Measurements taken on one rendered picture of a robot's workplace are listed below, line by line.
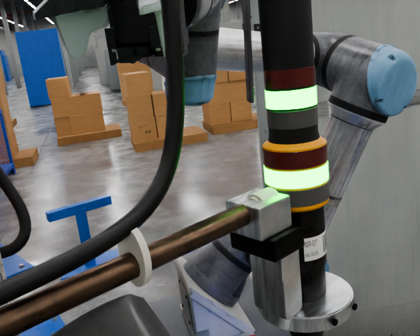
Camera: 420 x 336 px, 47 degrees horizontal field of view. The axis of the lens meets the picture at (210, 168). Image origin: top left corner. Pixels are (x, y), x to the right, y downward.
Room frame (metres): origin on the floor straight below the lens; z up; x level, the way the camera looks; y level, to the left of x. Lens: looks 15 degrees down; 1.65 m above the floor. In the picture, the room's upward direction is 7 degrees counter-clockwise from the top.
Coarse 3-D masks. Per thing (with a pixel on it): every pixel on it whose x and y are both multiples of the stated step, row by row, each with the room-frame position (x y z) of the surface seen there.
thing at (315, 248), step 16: (320, 208) 0.31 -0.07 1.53; (304, 224) 0.30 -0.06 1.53; (320, 224) 0.31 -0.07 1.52; (304, 240) 0.30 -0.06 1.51; (320, 240) 0.30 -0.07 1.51; (304, 256) 0.30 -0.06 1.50; (320, 256) 0.30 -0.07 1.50; (304, 272) 0.30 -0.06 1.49; (320, 272) 0.31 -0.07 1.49; (304, 288) 0.30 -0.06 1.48; (320, 288) 0.31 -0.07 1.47
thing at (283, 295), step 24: (264, 216) 0.27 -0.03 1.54; (288, 216) 0.29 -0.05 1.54; (240, 240) 0.29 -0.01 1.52; (264, 240) 0.27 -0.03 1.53; (288, 240) 0.28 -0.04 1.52; (264, 264) 0.30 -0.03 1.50; (288, 264) 0.29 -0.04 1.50; (264, 288) 0.30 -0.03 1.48; (288, 288) 0.28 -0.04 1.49; (336, 288) 0.32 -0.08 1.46; (264, 312) 0.30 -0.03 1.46; (288, 312) 0.28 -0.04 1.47; (312, 312) 0.29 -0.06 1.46; (336, 312) 0.29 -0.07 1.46
